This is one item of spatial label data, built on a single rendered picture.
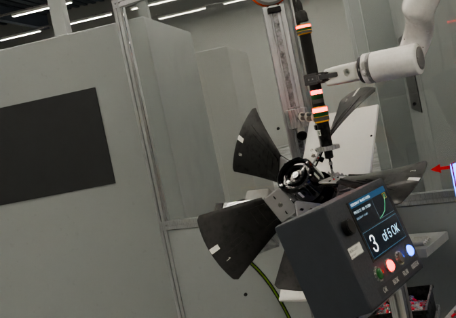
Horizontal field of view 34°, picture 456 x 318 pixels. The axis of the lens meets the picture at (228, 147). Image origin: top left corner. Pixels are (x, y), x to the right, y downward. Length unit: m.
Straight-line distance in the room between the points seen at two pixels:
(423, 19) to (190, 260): 1.83
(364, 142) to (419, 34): 0.53
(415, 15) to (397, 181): 0.44
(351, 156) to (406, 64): 0.57
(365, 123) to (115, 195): 2.04
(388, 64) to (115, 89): 2.41
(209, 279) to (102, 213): 1.07
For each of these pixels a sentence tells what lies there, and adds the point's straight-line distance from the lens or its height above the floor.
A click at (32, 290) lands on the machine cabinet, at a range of 4.51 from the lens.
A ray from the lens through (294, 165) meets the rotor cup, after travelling 2.16.
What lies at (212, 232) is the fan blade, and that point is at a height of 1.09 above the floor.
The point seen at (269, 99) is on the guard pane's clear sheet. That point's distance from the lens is 3.04.
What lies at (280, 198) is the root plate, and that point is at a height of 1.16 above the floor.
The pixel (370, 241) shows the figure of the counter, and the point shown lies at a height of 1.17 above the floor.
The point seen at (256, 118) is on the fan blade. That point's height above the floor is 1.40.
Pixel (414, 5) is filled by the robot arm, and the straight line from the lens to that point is 1.97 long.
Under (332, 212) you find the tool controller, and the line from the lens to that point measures 1.24.
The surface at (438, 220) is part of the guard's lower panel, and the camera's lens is 2.82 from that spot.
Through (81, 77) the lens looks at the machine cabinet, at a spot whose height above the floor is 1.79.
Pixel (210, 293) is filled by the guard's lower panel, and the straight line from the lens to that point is 3.41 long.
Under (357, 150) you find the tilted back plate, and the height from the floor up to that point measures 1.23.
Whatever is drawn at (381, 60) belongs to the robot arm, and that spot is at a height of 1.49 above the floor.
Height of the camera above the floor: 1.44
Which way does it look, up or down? 3 degrees down
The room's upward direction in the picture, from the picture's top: 12 degrees counter-clockwise
